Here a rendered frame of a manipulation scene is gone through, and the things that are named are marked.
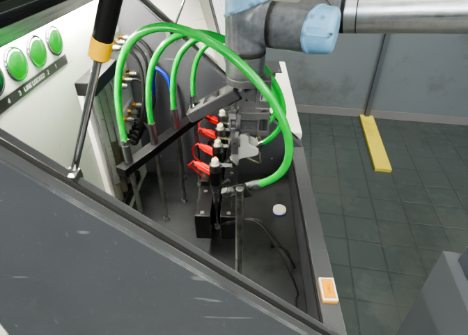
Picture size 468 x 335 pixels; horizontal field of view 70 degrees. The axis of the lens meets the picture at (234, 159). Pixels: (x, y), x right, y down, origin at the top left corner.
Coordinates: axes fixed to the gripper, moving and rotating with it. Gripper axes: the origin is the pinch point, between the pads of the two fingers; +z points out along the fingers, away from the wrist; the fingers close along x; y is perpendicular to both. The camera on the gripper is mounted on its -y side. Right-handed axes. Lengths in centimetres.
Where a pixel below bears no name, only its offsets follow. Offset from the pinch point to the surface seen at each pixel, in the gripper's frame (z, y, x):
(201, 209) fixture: 13.3, -7.8, -2.7
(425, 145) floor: 111, 156, 182
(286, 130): -17.2, 9.0, -15.8
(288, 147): -14.1, 9.6, -16.1
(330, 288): 15.0, 20.1, -22.1
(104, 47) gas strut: -35.2, -10.0, -32.8
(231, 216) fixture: 13.3, -0.4, -4.8
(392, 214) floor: 111, 100, 98
